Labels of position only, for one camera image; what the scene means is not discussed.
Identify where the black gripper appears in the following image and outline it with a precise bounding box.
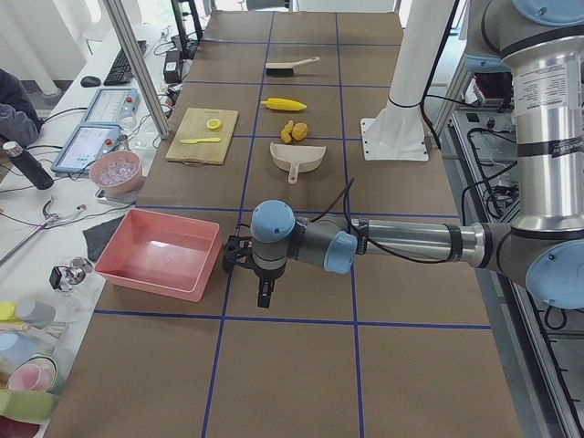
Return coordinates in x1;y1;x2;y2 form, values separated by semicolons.
222;224;270;308

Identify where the beige plastic dustpan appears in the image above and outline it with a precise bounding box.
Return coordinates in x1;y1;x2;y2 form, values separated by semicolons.
270;142;327;184

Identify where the tan toy ginger root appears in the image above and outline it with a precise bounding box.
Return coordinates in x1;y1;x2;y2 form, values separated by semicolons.
280;120;295;144

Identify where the yellow toy corn cob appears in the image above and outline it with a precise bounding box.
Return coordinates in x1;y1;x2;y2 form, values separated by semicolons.
261;98;307;112

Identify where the beige hand brush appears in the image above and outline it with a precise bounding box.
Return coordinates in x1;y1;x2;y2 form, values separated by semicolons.
265;57;320;78

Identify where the brown toy potato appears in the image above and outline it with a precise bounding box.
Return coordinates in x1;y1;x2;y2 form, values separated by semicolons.
291;122;308;141

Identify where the pink plastic bin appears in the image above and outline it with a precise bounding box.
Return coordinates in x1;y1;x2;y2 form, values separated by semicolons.
95;208;222;302

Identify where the yellow toy knife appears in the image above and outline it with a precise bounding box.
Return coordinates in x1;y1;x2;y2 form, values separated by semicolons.
180;137;222;145

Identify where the bamboo cutting board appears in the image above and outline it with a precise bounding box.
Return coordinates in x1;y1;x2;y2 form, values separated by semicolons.
165;108;238;165

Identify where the yellow toy lemon slice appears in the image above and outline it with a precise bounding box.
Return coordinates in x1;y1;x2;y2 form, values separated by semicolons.
205;118;223;130

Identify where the dark grey cloth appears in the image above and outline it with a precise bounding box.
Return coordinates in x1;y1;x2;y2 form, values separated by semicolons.
82;216;123;262

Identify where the pink bowl with pieces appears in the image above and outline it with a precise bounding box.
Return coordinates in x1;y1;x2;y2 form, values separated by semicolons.
89;151;142;194

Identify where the lower teach pendant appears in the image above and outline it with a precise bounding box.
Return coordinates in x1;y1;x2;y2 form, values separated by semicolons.
51;123;121;173

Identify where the teach pendant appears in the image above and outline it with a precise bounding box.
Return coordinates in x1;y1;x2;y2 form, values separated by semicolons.
82;87;140;124
51;123;121;173

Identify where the black power adapter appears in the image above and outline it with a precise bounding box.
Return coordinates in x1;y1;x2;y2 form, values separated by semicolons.
163;50;183;84

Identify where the upper teach pendant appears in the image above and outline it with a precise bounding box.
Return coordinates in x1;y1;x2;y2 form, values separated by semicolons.
82;87;140;124

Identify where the stack of coloured cups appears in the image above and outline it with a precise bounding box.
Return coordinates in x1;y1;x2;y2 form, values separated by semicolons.
1;301;60;437

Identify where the black water bottle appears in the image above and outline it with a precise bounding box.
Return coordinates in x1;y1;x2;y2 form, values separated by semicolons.
3;141;54;190

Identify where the black keyboard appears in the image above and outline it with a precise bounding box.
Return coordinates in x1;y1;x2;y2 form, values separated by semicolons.
102;48;133;87

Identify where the black computer mouse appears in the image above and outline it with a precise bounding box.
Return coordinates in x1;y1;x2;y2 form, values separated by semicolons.
79;76;101;88

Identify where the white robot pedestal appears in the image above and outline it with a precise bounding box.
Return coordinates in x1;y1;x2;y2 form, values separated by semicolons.
360;1;458;162

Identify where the aluminium frame post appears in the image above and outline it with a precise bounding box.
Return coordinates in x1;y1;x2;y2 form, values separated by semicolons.
103;0;171;140

